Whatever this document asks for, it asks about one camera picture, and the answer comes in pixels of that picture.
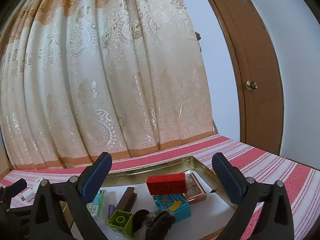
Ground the brown box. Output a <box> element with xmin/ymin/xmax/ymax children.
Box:
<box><xmin>116</xmin><ymin>187</ymin><xmax>137</xmax><ymax>212</ymax></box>

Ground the green printed packet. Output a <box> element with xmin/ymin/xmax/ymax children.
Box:
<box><xmin>86</xmin><ymin>190</ymin><xmax>107</xmax><ymax>218</ymax></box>

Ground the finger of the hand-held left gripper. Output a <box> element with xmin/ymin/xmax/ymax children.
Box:
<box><xmin>0</xmin><ymin>178</ymin><xmax>27</xmax><ymax>205</ymax></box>

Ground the dark wall hook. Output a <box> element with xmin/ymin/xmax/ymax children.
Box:
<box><xmin>195</xmin><ymin>31</ymin><xmax>202</xmax><ymax>53</ymax></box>

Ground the cream floral curtain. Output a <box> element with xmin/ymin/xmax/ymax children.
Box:
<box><xmin>0</xmin><ymin>0</ymin><xmax>216</xmax><ymax>172</ymax></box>

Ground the white tube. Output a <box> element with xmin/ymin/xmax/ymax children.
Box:
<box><xmin>21</xmin><ymin>189</ymin><xmax>35</xmax><ymax>202</ymax></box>

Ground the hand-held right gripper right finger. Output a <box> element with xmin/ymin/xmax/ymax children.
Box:
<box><xmin>212</xmin><ymin>152</ymin><xmax>294</xmax><ymax>240</ymax></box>

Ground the green toy block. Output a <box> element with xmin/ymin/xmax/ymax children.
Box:
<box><xmin>106</xmin><ymin>209</ymin><xmax>134</xmax><ymax>238</ymax></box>

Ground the dark round furry item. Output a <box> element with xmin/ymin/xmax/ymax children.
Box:
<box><xmin>132</xmin><ymin>209</ymin><xmax>177</xmax><ymax>240</ymax></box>

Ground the gold metal tin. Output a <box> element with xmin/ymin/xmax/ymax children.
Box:
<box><xmin>60</xmin><ymin>156</ymin><xmax>240</xmax><ymax>240</ymax></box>

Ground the red toy block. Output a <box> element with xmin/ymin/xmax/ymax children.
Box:
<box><xmin>146</xmin><ymin>173</ymin><xmax>187</xmax><ymax>195</ymax></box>

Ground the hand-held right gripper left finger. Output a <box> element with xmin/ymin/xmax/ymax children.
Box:
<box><xmin>29</xmin><ymin>152</ymin><xmax>112</xmax><ymax>240</ymax></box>

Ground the blue toy block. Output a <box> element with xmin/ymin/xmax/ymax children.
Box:
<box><xmin>153</xmin><ymin>194</ymin><xmax>192</xmax><ymax>224</ymax></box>

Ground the brown wooden door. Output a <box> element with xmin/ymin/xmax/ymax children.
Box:
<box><xmin>197</xmin><ymin>0</ymin><xmax>285</xmax><ymax>155</ymax></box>

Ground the rose clear compact case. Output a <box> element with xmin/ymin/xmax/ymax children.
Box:
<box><xmin>184</xmin><ymin>172</ymin><xmax>207</xmax><ymax>204</ymax></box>

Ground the white paper liner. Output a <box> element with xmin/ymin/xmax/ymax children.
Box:
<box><xmin>67</xmin><ymin>182</ymin><xmax>235</xmax><ymax>240</ymax></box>

